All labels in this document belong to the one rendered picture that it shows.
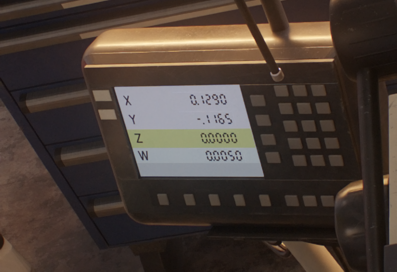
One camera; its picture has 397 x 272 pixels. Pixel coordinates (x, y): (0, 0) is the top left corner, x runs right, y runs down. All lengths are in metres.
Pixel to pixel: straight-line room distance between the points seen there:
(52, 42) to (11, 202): 0.90
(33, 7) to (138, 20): 0.17
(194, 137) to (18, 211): 1.87
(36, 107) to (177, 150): 1.14
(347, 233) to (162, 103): 0.85
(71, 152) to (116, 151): 1.18
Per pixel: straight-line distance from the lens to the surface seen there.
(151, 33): 2.32
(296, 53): 2.20
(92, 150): 3.52
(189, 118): 2.29
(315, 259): 2.47
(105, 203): 3.63
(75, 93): 3.41
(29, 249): 4.07
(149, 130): 2.32
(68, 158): 3.53
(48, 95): 3.43
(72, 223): 4.07
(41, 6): 3.27
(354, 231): 1.47
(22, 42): 3.34
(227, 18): 3.27
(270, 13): 2.22
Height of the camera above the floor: 2.77
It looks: 42 degrees down
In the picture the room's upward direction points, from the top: 29 degrees counter-clockwise
